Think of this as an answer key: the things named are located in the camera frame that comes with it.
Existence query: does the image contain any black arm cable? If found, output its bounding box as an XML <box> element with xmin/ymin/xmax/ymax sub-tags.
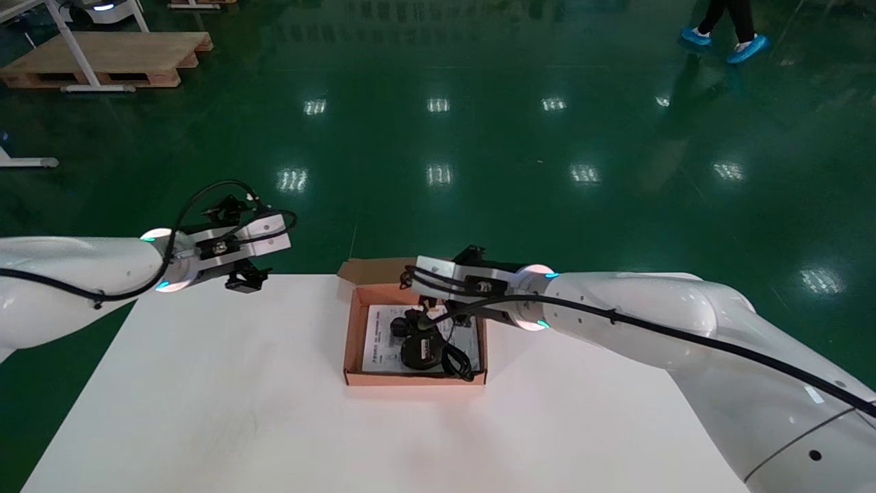
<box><xmin>400</xmin><ymin>267</ymin><xmax>876</xmax><ymax>417</ymax></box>
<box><xmin>0</xmin><ymin>179</ymin><xmax>300</xmax><ymax>305</ymax></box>

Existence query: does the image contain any open brown cardboard box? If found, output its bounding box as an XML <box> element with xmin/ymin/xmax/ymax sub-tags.
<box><xmin>335</xmin><ymin>257</ymin><xmax>495</xmax><ymax>388</ymax></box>

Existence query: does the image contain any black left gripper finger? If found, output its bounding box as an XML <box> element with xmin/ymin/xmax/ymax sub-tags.
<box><xmin>204</xmin><ymin>195</ymin><xmax>255</xmax><ymax>221</ymax></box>
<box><xmin>224</xmin><ymin>264</ymin><xmax>272</xmax><ymax>294</ymax></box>

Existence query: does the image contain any white printed instruction sheet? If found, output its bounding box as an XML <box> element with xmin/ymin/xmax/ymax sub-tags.
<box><xmin>361</xmin><ymin>305</ymin><xmax>480</xmax><ymax>375</ymax></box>

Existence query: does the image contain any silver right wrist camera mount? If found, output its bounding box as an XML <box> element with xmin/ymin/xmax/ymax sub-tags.
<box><xmin>413</xmin><ymin>255</ymin><xmax>531</xmax><ymax>323</ymax></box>

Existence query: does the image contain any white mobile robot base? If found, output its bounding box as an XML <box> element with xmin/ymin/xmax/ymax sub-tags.
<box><xmin>58</xmin><ymin>0</ymin><xmax>140</xmax><ymax>26</ymax></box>

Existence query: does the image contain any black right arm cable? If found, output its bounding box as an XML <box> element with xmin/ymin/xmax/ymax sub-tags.
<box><xmin>400</xmin><ymin>267</ymin><xmax>876</xmax><ymax>417</ymax></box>

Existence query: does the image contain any large wooden pallet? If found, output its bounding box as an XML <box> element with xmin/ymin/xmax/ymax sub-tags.
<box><xmin>0</xmin><ymin>31</ymin><xmax>214</xmax><ymax>90</ymax></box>

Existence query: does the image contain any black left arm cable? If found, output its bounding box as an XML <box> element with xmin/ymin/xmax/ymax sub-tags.
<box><xmin>0</xmin><ymin>179</ymin><xmax>300</xmax><ymax>305</ymax></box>

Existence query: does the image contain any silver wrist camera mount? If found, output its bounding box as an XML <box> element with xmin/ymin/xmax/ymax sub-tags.
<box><xmin>413</xmin><ymin>255</ymin><xmax>531</xmax><ymax>323</ymax></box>
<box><xmin>179</xmin><ymin>214</ymin><xmax>293</xmax><ymax>283</ymax></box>

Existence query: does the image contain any person with blue shoe covers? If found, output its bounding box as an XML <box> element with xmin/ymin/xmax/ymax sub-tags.
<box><xmin>680</xmin><ymin>0</ymin><xmax>772</xmax><ymax>66</ymax></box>

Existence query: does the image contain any white metal stand foot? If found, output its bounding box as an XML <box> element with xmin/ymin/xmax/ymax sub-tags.
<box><xmin>0</xmin><ymin>146</ymin><xmax>60</xmax><ymax>170</ymax></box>

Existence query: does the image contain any white metal table frame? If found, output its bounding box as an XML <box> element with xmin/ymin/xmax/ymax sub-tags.
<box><xmin>0</xmin><ymin>0</ymin><xmax>149</xmax><ymax>94</ymax></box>

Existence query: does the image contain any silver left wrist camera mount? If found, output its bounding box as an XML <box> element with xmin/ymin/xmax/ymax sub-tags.
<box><xmin>179</xmin><ymin>214</ymin><xmax>293</xmax><ymax>283</ymax></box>

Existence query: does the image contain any thick black power cable bundle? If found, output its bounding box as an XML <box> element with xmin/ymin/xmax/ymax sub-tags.
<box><xmin>387</xmin><ymin>312</ymin><xmax>478</xmax><ymax>382</ymax></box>

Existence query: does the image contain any black wired computer mouse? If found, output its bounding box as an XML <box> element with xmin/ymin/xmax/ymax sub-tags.
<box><xmin>400</xmin><ymin>308</ymin><xmax>447</xmax><ymax>372</ymax></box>

